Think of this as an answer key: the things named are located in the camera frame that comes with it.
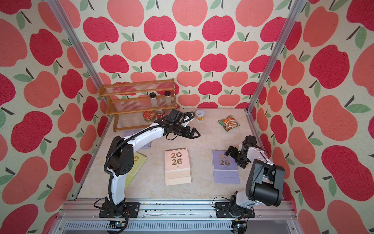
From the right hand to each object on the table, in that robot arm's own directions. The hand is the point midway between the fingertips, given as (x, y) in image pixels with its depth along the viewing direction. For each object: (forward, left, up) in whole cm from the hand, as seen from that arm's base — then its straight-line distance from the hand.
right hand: (232, 160), depth 91 cm
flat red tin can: (+29, +62, +5) cm, 69 cm away
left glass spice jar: (+29, +55, +24) cm, 67 cm away
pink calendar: (-11, +34, +2) cm, 35 cm away
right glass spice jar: (+33, +45, +24) cm, 61 cm away
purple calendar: (+15, +75, -1) cm, 76 cm away
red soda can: (+27, +51, +11) cm, 59 cm away
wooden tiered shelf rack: (+35, +75, +10) cm, 83 cm away
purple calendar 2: (-6, +5, -1) cm, 8 cm away
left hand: (+6, +24, +14) cm, 28 cm away
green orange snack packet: (+29, 0, +2) cm, 29 cm away
